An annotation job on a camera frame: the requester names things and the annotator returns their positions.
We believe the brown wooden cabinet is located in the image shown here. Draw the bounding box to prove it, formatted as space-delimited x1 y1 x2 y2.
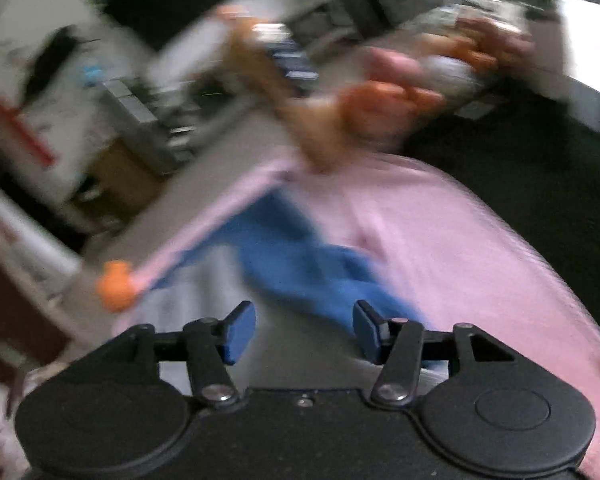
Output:
71 139 166 230

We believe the pink printed towel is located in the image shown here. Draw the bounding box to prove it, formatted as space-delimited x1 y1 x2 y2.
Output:
133 148 600 479

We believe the grey and blue sweater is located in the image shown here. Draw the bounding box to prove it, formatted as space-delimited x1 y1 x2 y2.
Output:
119 192 424 390

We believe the orange juice bottle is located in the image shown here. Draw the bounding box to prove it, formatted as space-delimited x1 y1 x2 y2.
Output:
216 6 352 172

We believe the fruit tray with fruits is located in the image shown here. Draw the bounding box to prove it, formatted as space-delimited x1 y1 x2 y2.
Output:
337 14 533 146

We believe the blue globe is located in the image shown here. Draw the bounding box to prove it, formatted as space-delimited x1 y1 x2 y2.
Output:
82 65 102 88

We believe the orange tangerine fruit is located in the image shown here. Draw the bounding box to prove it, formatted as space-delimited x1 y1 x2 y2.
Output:
96 260 138 313

